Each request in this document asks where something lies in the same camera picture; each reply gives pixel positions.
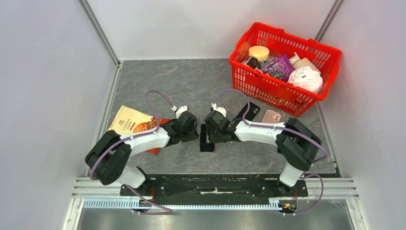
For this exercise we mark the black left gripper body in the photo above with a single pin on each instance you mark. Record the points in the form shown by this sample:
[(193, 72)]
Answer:
[(189, 135)]

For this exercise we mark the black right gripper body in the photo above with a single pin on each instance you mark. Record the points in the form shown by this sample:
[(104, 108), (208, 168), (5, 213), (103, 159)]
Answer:
[(214, 135)]

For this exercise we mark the black smartphone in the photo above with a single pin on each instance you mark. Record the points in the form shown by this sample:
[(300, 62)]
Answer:
[(205, 145)]

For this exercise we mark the cassava chips snack bag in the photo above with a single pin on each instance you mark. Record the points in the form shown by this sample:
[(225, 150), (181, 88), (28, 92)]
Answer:
[(129, 121)]

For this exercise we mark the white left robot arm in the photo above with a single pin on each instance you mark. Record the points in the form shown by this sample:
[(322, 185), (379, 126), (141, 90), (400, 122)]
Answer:
[(108, 158)]

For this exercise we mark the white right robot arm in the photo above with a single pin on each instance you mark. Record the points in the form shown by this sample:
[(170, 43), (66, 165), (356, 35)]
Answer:
[(293, 140)]

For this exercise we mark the red plastic shopping basket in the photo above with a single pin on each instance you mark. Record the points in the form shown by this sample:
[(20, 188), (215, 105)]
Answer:
[(282, 95)]

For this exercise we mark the yellow lid jar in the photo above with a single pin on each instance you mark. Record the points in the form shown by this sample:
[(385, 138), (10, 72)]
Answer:
[(261, 53)]

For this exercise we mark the purple snack packet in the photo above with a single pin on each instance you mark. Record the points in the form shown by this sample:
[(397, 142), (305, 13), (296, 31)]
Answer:
[(280, 68)]

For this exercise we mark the white plastic bag item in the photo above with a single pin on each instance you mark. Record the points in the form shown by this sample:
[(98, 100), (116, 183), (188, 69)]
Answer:
[(307, 79)]

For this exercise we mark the beige box in basket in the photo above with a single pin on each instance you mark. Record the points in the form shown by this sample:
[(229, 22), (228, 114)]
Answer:
[(305, 63)]

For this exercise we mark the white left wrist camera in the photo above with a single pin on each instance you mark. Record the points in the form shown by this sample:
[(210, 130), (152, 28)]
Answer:
[(179, 110)]

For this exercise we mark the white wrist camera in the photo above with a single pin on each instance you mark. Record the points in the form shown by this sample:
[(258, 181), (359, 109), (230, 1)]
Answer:
[(221, 110), (179, 110)]

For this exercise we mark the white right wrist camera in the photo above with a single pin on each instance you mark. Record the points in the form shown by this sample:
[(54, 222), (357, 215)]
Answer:
[(221, 110)]

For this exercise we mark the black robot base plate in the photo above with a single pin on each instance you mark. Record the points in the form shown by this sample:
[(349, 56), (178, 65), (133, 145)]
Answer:
[(217, 189)]

